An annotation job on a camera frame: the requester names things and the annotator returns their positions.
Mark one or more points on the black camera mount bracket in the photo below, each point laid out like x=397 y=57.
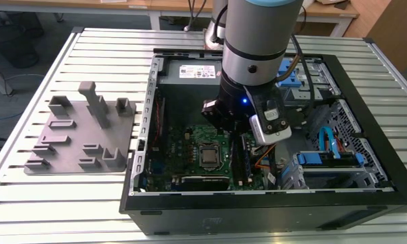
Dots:
x=261 y=96

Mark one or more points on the green motherboard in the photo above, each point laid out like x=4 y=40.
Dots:
x=179 y=157

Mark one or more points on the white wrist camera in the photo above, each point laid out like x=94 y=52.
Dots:
x=276 y=134

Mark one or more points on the metal optical drive cage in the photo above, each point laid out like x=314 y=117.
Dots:
x=322 y=86

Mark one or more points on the black side wrist camera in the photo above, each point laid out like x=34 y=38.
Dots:
x=210 y=111

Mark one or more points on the white framed wooden desk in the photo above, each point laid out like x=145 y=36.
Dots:
x=326 y=12

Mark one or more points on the grey parts rack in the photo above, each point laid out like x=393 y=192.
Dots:
x=89 y=132

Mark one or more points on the grey Dell power supply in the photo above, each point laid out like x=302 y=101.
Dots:
x=186 y=89

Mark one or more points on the black open PC case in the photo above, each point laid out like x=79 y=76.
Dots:
x=258 y=211

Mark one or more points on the wooden cabinet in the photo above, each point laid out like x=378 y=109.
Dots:
x=386 y=25

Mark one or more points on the black graphics card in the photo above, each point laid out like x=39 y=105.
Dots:
x=205 y=181

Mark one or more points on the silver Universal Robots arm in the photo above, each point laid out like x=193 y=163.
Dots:
x=254 y=38

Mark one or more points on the blue optical drive carrier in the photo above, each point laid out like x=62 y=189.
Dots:
x=290 y=81

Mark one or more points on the installed RAM stick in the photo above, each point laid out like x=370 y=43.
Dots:
x=247 y=157

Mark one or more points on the black bin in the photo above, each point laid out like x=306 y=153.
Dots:
x=16 y=38

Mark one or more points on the hard disk in blue carrier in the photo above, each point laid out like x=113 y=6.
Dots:
x=312 y=158

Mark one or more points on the CPU socket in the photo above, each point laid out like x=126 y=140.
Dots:
x=210 y=166

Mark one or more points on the metal disk bay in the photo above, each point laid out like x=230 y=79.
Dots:
x=340 y=170

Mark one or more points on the silver CPU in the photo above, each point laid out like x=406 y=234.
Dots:
x=209 y=155

